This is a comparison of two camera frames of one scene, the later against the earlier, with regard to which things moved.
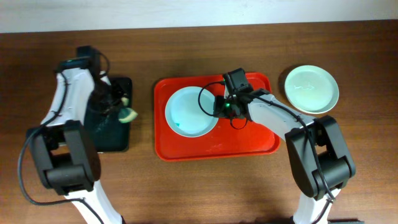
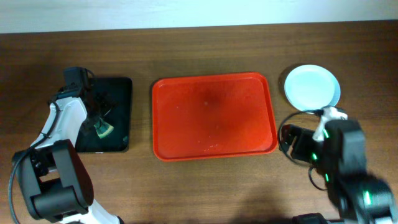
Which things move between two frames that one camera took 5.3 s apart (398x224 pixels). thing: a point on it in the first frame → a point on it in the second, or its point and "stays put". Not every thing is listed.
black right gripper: [219, 110] → [286, 139]
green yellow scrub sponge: [126, 114] → [102, 128]
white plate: [189, 112] → [312, 87]
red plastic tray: [230, 138] stays put
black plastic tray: [109, 134] stays put
